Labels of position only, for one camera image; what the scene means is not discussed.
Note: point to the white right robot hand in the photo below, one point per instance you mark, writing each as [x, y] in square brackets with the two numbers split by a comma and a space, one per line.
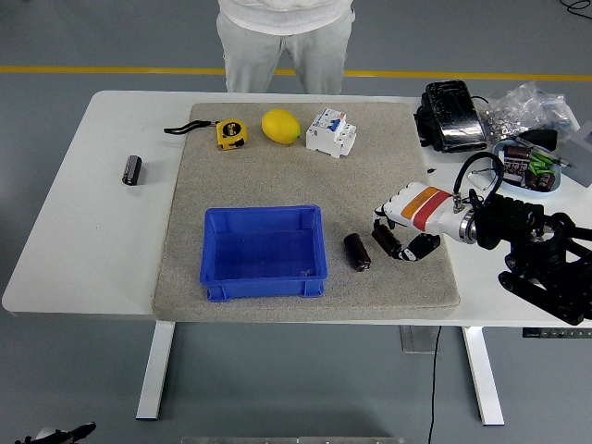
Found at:
[430, 210]

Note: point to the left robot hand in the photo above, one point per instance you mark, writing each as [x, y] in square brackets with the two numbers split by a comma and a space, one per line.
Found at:
[60, 435]

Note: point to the dark brown cylindrical battery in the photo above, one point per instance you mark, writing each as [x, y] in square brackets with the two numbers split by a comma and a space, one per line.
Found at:
[131, 170]
[386, 240]
[357, 252]

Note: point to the white circuit breaker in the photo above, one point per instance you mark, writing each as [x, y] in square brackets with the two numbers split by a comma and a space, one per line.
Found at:
[329, 135]

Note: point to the blue plastic box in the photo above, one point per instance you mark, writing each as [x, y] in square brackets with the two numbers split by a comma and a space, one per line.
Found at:
[263, 259]

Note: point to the white-labelled electronic part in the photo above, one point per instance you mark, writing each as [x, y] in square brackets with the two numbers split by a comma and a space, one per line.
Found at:
[515, 168]

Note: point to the black glossy case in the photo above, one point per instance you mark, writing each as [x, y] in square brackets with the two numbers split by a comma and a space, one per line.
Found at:
[451, 111]

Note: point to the white table leg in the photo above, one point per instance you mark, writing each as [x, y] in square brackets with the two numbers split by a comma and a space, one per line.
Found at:
[483, 374]
[155, 370]

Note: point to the green terminal connector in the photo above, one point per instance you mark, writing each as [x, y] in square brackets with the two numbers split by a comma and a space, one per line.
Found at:
[541, 165]

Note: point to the brown capacitor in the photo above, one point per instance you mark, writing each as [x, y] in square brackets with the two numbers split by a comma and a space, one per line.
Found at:
[549, 181]

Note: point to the grey metal floor plate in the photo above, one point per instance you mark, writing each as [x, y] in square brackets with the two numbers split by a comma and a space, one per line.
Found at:
[416, 340]

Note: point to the light blue tray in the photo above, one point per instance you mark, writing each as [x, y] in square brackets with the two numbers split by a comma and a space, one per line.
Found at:
[557, 180]

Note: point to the black wedge-shaped object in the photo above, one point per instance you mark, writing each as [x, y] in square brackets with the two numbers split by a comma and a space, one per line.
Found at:
[541, 137]

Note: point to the grey-brown mat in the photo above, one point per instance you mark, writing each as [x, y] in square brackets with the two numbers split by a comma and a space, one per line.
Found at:
[287, 185]

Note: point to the clear plastic bag of parts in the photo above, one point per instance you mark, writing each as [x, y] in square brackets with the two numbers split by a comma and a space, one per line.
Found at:
[532, 104]

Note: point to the yellow lemon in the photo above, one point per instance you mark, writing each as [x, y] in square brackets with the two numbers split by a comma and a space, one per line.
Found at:
[280, 127]

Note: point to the table height control panel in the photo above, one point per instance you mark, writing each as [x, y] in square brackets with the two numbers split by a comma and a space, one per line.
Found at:
[555, 333]

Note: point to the yellow tape measure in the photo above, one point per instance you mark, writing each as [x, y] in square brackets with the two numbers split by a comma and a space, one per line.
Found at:
[231, 135]

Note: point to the person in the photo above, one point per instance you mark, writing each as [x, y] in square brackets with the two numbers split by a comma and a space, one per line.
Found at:
[282, 41]

